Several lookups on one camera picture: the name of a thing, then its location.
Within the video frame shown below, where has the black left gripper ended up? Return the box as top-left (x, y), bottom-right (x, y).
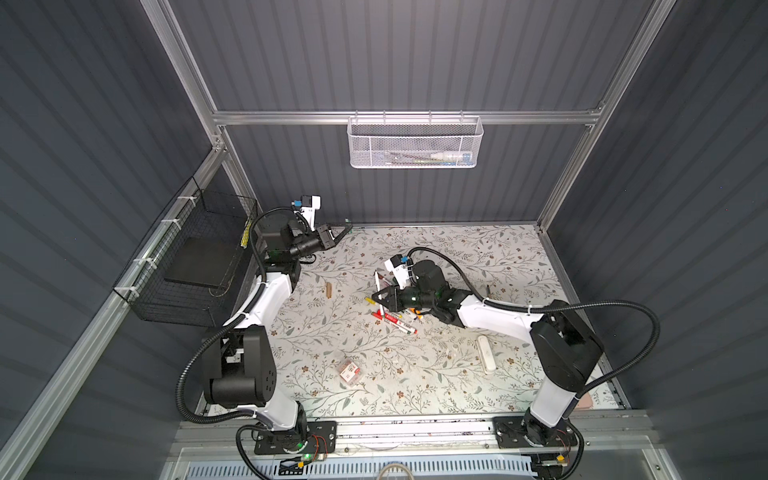
top-left (286, 222), bottom-right (349, 263)

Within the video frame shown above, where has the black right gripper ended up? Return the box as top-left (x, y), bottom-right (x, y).
top-left (372, 283), bottom-right (435, 313)

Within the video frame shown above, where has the dark green capped marker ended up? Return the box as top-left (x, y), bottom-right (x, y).
top-left (374, 270), bottom-right (385, 320)

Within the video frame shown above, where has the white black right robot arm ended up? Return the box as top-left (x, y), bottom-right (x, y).
top-left (371, 247), bottom-right (603, 446)

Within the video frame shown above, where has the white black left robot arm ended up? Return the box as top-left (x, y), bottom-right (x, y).
top-left (187, 207), bottom-right (352, 450)

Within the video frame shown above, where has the red capped marker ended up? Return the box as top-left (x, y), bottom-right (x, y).
top-left (372, 311), bottom-right (418, 335)
top-left (385, 313), bottom-right (418, 334)

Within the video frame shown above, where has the white eraser case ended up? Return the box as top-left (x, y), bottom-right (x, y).
top-left (476, 335), bottom-right (497, 373)

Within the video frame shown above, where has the small red white box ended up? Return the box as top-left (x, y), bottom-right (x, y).
top-left (338, 358), bottom-right (362, 385)

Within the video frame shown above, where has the pink pencil case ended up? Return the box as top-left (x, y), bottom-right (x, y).
top-left (575, 393), bottom-right (594, 410)

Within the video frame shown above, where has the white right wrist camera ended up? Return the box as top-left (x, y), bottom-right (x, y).
top-left (385, 254), bottom-right (412, 290)

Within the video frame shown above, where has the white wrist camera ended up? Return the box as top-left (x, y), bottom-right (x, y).
top-left (291, 195), bottom-right (321, 231)
top-left (385, 254), bottom-right (412, 290)

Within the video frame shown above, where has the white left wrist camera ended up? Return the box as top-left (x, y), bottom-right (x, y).
top-left (291, 195), bottom-right (321, 231)

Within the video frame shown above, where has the black corrugated right cable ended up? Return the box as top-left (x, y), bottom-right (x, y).
top-left (406, 246), bottom-right (661, 415)

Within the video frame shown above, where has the black corrugated cable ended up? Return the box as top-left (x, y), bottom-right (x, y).
top-left (406, 246), bottom-right (661, 415)
top-left (175, 206), bottom-right (301, 480)

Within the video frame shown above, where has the white wire mesh basket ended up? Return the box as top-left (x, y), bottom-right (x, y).
top-left (346, 115), bottom-right (484, 170)

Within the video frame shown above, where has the black wire side basket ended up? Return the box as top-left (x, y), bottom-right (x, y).
top-left (113, 182), bottom-right (259, 328)

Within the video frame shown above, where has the black corrugated left cable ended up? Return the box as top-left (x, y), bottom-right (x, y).
top-left (175, 206), bottom-right (301, 480)

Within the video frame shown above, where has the metal base rail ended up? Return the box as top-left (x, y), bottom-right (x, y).
top-left (170, 410), bottom-right (660, 457)

